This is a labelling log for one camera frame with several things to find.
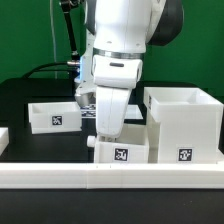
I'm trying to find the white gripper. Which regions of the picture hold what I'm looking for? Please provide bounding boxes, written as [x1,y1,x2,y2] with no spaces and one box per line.
[92,55,143,138]

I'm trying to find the white drawer box with knob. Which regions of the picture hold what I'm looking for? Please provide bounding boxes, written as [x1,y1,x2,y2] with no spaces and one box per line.
[87,124,149,164]

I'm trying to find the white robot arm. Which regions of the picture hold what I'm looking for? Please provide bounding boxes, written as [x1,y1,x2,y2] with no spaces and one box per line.
[76,0,184,139]

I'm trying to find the white rear drawer box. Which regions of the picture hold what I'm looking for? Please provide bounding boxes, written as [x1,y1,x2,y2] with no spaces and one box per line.
[28,102,82,134]

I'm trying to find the white block at left edge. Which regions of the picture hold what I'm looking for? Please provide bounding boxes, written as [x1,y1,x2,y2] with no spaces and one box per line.
[0,127,9,155]

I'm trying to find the black cable on table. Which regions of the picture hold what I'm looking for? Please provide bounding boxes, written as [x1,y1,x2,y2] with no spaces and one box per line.
[21,61,82,79]

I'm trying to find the white drawer cabinet frame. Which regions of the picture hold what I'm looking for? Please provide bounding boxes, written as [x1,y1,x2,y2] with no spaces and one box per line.
[143,87,223,164]

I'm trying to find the white front fence rail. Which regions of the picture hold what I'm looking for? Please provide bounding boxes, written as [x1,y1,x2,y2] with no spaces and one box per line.
[0,163,224,189]

